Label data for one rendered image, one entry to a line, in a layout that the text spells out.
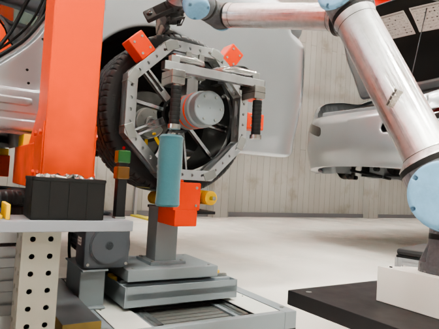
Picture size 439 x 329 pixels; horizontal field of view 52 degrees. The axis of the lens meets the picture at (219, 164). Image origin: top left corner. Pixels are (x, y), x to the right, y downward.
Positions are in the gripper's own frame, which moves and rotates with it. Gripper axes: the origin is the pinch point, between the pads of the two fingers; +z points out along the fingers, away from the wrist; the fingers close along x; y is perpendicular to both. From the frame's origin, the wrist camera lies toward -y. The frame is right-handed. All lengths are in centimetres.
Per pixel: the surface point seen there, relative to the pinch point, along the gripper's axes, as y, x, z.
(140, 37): -14.9, -11.2, -12.6
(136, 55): -17.1, -15.1, -7.7
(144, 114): 0.4, -12.1, 42.4
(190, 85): 2.3, -28.6, -2.6
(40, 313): -73, -92, -1
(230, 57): 23.6, -20.6, -7.4
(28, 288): -74, -85, -5
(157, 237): -18, -73, 38
